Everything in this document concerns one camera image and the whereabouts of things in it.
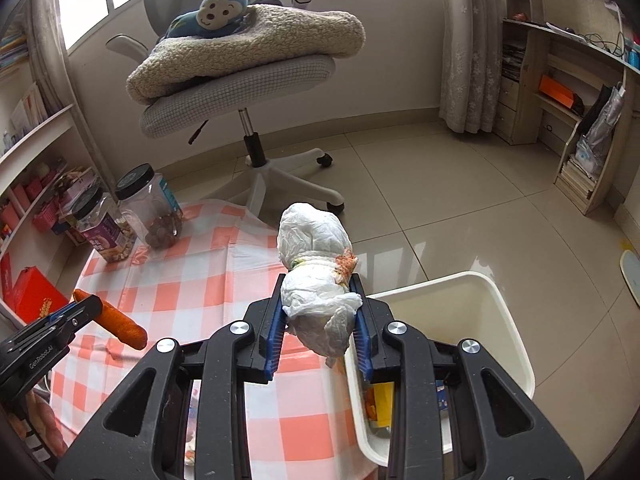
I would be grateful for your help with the white lace curtain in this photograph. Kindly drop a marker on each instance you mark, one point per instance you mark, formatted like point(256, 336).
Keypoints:
point(470, 60)

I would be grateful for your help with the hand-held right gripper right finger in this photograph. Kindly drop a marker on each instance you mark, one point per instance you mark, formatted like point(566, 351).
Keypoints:
point(362, 330)

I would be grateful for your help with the white plastic bag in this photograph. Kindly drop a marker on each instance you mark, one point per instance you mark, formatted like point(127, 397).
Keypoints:
point(310, 240)

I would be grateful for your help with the white plastic bin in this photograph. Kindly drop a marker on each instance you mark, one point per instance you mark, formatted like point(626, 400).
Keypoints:
point(475, 310)

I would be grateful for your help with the clear jar with black lid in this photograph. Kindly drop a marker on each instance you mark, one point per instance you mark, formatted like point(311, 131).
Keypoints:
point(155, 210)

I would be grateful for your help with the stack of magazines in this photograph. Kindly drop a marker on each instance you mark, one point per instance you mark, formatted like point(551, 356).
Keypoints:
point(512, 60)

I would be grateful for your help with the purple label nut jar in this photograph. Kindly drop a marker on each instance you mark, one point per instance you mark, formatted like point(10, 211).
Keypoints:
point(105, 240)

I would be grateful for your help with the red gift box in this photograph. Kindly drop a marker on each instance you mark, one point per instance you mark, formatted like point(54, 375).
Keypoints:
point(35, 295)

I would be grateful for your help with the person's left hand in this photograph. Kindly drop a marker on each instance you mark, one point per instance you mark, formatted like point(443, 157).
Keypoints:
point(47, 425)

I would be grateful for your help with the blue monkey plush toy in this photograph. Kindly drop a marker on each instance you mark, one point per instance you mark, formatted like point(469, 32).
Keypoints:
point(215, 10)

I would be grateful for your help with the red flat box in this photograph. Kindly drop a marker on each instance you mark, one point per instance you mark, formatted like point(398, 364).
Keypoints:
point(6, 280)

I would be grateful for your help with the wooden desk bookshelf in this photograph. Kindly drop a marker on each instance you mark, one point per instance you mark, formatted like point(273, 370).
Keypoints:
point(530, 110)

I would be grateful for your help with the white flat board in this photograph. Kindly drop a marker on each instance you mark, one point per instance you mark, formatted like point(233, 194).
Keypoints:
point(631, 275)

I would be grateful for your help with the orange carrot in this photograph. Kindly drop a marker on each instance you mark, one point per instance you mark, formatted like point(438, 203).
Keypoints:
point(125, 330)

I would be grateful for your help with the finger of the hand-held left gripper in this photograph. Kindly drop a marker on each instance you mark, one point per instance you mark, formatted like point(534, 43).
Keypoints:
point(35, 357)
point(82, 310)

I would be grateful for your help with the dark blue carton box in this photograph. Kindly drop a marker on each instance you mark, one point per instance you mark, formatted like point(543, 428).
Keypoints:
point(441, 395)

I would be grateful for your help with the grey office chair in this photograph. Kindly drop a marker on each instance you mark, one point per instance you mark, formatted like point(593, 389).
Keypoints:
point(280, 180)

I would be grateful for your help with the pink plastic basket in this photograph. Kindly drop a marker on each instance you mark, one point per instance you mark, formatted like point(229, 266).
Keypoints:
point(47, 220)

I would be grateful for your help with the white wall shelf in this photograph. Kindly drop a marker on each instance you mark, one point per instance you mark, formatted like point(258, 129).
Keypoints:
point(45, 125)

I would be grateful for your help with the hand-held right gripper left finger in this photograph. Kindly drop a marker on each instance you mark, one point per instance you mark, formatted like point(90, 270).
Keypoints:
point(274, 330)

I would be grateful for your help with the orange flat box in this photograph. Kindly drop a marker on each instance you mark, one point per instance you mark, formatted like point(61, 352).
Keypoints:
point(555, 91)

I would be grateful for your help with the orange checkered tablecloth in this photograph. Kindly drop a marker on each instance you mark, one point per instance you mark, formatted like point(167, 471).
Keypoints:
point(200, 285)

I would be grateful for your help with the stack of books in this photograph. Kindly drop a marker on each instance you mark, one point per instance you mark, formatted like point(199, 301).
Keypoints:
point(577, 180)

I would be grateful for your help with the silver bag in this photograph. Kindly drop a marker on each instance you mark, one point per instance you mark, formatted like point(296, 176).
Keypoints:
point(600, 130)

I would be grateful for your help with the yellow snack packet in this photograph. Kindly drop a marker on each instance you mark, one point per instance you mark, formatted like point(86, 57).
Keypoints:
point(382, 405)

